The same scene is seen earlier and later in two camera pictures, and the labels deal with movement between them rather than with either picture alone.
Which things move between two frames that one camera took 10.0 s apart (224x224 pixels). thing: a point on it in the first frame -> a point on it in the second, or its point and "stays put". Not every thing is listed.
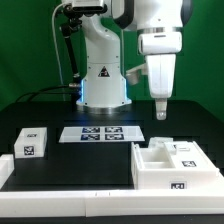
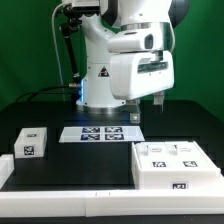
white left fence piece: [7, 166] stays put
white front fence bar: [112, 203] stays put
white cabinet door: [188, 156] stays put
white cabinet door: [166, 143] -> [153, 156]
